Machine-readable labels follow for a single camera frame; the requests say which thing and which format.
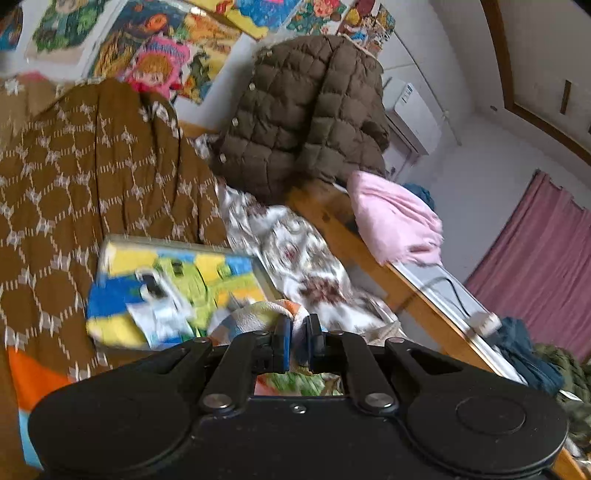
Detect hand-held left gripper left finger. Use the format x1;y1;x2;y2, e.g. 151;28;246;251
139;316;294;414

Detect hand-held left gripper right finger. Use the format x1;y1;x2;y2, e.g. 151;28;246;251
295;314;467;414

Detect striped colourful cloth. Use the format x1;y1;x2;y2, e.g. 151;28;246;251
208;298;315;352

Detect green patterned cloth bag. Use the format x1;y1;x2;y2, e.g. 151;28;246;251
256;371;345;398

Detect metal tray with colourful lining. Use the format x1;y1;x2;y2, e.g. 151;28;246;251
85;233;284;365

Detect light blue mask packet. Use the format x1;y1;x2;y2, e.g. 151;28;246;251
129;272;199;347

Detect white floral satin quilt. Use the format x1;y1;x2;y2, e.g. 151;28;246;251
194;134;402;347

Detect pink folded blanket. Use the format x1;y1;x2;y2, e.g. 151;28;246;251
346;170;445;267

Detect white power adapter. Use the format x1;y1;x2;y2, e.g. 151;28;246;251
468;311;502;337

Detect blue garment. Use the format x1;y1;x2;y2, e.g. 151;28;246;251
402;182;437;210

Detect dark blue jeans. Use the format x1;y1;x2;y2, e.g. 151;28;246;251
496;316;564;393

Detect brown puffer jacket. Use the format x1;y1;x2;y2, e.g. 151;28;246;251
208;34;391;204

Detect mauve curtain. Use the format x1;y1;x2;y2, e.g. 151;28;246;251
464;170;591;365

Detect brown patterned quilt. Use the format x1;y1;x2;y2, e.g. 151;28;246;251
0;78;232;384

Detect white air conditioner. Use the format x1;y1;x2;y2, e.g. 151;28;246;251
381;78;443;181

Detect green knitted garment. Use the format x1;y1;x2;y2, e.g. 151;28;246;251
536;344;591;444

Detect wooden bed frame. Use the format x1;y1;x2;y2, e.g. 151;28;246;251
178;120;578;480

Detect black cable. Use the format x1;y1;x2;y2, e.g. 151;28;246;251
397;274;476;319

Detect group of colourful wall drawings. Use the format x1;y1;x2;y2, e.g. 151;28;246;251
0;0;398;104

